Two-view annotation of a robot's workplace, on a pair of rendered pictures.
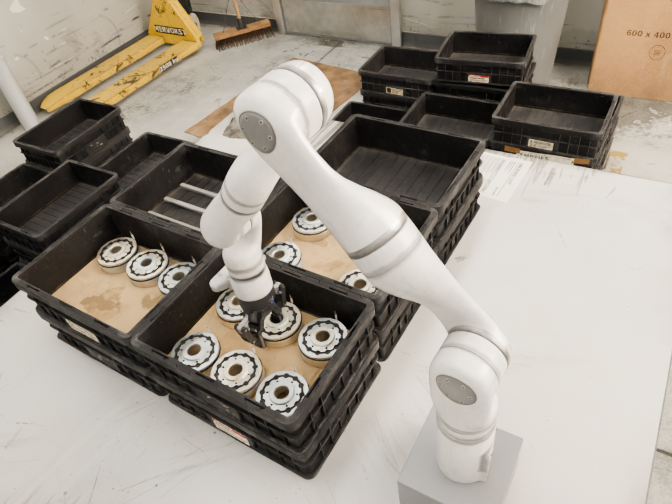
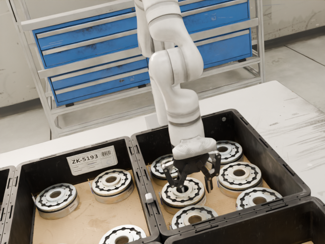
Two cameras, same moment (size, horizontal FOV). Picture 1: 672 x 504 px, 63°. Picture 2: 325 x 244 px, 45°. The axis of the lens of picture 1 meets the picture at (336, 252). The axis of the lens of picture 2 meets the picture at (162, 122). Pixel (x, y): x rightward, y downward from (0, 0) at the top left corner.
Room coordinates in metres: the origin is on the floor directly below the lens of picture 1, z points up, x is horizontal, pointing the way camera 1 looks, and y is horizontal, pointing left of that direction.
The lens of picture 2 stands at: (1.29, 0.64, 1.45)
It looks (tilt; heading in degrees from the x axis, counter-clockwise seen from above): 28 degrees down; 224
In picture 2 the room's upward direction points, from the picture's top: 11 degrees counter-clockwise
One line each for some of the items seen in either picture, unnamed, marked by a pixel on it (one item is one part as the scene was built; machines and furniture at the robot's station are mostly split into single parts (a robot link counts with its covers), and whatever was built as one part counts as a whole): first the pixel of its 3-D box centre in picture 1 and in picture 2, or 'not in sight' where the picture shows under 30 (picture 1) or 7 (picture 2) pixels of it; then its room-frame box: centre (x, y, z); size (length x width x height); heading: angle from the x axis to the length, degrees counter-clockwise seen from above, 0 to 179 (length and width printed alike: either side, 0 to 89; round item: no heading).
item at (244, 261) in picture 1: (240, 234); (174, 85); (0.74, 0.16, 1.12); 0.09 x 0.07 x 0.15; 139
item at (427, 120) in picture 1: (452, 148); not in sight; (2.03, -0.59, 0.31); 0.40 x 0.30 x 0.34; 53
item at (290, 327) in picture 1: (277, 320); (183, 191); (0.76, 0.15, 0.86); 0.10 x 0.10 x 0.01
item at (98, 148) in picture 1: (88, 164); not in sight; (2.35, 1.10, 0.37); 0.40 x 0.30 x 0.45; 144
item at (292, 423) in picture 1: (252, 325); (206, 162); (0.70, 0.19, 0.92); 0.40 x 0.30 x 0.02; 52
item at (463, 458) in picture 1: (464, 433); (168, 98); (0.42, -0.15, 0.89); 0.09 x 0.09 x 0.17; 61
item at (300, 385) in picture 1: (282, 394); (222, 151); (0.58, 0.15, 0.86); 0.10 x 0.10 x 0.01
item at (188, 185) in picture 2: (276, 318); (182, 189); (0.76, 0.15, 0.86); 0.05 x 0.05 x 0.01
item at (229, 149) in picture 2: (281, 392); (222, 149); (0.58, 0.15, 0.86); 0.05 x 0.05 x 0.01
